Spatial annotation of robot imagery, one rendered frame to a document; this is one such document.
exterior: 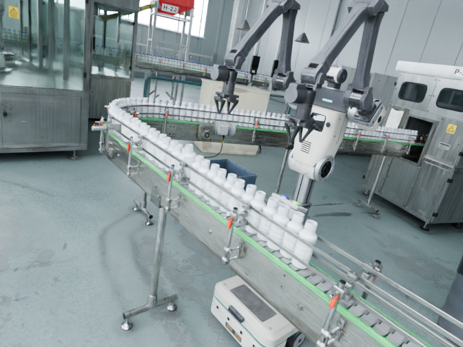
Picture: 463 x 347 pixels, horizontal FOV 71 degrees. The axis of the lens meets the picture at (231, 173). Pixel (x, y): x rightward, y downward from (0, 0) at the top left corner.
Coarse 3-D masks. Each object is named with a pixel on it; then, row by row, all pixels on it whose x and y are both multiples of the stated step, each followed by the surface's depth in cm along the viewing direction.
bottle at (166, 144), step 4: (164, 140) 169; (168, 140) 169; (164, 144) 169; (168, 144) 169; (164, 148) 168; (160, 152) 171; (164, 152) 169; (160, 156) 171; (164, 156) 170; (164, 160) 171; (160, 164) 172; (164, 168) 173
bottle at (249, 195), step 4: (248, 188) 125; (252, 188) 124; (248, 192) 125; (252, 192) 125; (244, 196) 126; (248, 196) 125; (252, 196) 125; (244, 200) 125; (248, 200) 125; (240, 204) 128; (240, 208) 127; (240, 212) 127; (248, 212) 126
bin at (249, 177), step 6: (216, 162) 222; (222, 162) 226; (228, 162) 227; (234, 162) 222; (222, 168) 228; (228, 168) 227; (234, 168) 222; (240, 168) 217; (240, 174) 218; (246, 174) 214; (252, 174) 209; (246, 180) 202; (252, 180) 206; (246, 186) 204; (174, 222) 184
